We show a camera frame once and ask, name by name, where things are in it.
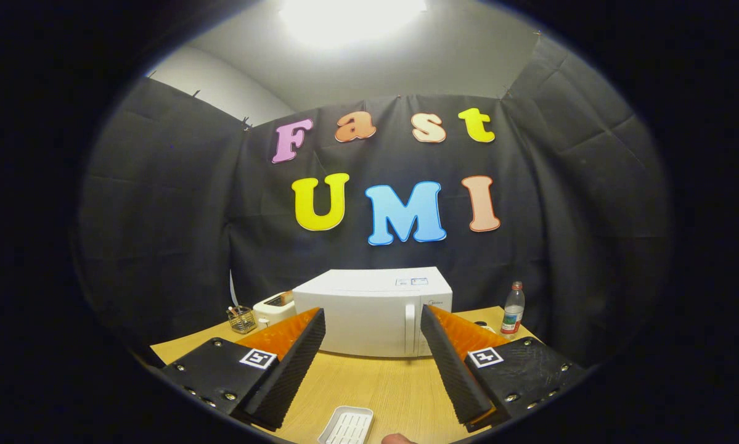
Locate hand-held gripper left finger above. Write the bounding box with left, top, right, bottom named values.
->
left=161, top=307, right=327, bottom=432

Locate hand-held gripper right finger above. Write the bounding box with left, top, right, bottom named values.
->
left=420, top=304, right=587, bottom=434

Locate white toaster oven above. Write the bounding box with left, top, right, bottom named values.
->
left=292, top=266, right=454, bottom=358

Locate white pop-up toaster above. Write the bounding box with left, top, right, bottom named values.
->
left=253, top=291, right=297, bottom=329

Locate small white slotted tray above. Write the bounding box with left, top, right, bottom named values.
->
left=317, top=405, right=374, bottom=444

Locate clear plastic bottle red cap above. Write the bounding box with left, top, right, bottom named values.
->
left=500, top=281, right=526, bottom=335

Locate bright ceiling light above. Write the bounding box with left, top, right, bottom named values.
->
left=280, top=0, right=428, bottom=47

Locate wire mesh utensil holder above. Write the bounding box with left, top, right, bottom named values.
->
left=229, top=306, right=258, bottom=335

